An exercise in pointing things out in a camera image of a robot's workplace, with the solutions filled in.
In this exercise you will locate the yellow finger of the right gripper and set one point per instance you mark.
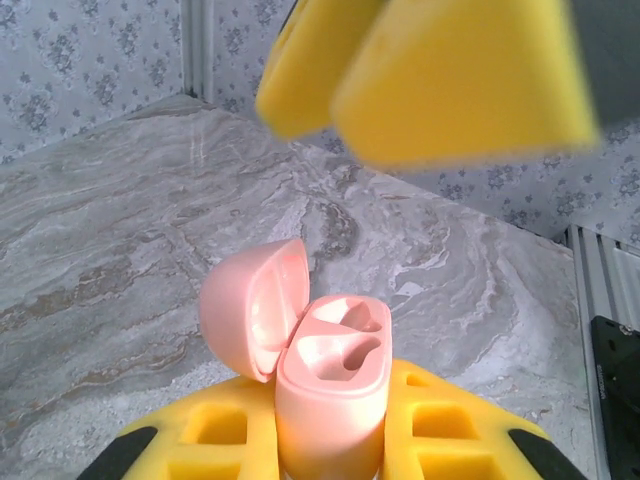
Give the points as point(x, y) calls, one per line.
point(310, 75)
point(465, 85)

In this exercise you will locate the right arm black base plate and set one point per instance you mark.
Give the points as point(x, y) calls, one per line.
point(620, 400)

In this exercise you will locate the pink earbud charging case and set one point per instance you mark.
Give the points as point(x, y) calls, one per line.
point(330, 415)

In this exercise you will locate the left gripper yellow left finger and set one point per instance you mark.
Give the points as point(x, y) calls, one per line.
point(170, 450)

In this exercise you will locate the aluminium corner post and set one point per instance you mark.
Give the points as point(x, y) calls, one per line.
point(197, 50)

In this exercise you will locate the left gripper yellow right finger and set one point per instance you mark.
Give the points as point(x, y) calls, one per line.
point(490, 450)

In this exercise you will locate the aluminium mounting rail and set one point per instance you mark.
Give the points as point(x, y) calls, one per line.
point(582, 280)

